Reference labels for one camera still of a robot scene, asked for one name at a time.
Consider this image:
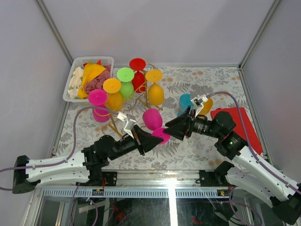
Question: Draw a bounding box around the floral tablecloth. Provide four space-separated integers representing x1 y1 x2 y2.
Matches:
56 67 250 170

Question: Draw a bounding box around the orange wine glass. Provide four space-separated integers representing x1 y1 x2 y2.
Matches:
103 78 123 112
145 69 165 105
199 98 213 115

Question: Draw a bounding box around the purple cable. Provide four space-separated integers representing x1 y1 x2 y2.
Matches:
206 91 301 196
0 105 119 191

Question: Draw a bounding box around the aluminium mounting rail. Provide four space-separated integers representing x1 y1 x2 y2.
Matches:
42 170 229 198

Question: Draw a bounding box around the green wine glass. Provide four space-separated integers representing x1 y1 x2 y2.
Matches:
117 67 135 100

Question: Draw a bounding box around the red folded cloth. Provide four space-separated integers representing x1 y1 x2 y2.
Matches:
210 107 263 155

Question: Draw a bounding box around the blue wine glass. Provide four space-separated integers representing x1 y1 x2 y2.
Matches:
177 94 194 116

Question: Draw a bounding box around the yellow cloth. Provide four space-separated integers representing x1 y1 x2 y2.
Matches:
78 63 106 99

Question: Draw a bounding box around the cream floral cloth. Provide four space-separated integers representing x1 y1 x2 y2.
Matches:
67 67 84 99

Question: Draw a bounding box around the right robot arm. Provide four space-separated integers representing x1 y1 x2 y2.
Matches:
164 108 301 225

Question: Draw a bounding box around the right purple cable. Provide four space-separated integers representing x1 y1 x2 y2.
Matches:
206 91 301 196

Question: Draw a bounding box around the white plastic laundry basket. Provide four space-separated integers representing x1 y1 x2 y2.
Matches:
63 56 114 105

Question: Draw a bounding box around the dusty pink cloth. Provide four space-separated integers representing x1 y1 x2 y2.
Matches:
84 65 111 94

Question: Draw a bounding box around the magenta wine glass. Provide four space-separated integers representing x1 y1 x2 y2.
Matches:
143 109 170 145
88 89 110 123

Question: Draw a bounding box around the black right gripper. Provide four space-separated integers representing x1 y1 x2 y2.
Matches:
164 105 222 140

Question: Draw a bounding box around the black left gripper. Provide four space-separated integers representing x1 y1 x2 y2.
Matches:
110 127 165 163

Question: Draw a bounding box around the red wine glass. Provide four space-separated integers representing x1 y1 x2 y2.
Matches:
129 58 146 90

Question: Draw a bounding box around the gold wire glass rack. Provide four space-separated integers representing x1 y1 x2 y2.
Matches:
101 63 163 142

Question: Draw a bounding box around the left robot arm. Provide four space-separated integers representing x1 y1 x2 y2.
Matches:
12 125 163 194

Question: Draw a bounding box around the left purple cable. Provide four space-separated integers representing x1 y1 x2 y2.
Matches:
0 105 119 191

